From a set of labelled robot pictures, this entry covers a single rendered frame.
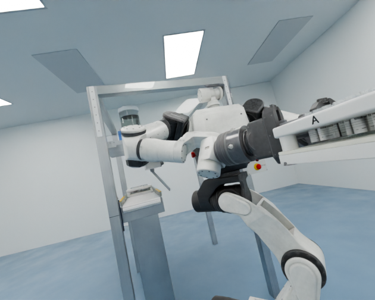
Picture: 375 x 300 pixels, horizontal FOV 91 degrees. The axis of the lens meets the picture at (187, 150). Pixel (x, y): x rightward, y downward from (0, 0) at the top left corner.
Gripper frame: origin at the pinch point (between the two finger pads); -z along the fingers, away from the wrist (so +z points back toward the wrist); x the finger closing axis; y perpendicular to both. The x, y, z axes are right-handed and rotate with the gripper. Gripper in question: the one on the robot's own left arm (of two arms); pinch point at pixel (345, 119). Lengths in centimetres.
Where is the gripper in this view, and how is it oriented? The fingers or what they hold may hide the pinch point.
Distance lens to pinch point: 51.4
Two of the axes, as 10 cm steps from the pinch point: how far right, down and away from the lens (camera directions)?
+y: -9.7, 2.1, -0.8
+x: 2.2, 9.7, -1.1
